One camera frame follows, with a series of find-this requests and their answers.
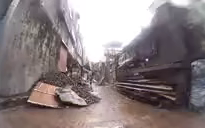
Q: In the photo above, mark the distant building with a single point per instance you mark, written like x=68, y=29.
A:
x=111, y=55

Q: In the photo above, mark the pile of rubble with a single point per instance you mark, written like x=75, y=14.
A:
x=71, y=85

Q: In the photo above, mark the stack of wooden planks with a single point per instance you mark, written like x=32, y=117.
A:
x=146, y=88

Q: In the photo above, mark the wet grey asphalt road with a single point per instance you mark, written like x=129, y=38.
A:
x=116, y=113

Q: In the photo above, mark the brown cardboard sheet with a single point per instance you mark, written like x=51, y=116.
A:
x=45, y=95

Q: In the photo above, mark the dark building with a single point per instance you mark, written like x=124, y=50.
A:
x=170, y=36

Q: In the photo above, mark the stained grey concrete building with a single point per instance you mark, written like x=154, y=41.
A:
x=30, y=46

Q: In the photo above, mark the grey tarpaulin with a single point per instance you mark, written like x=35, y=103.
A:
x=202, y=85

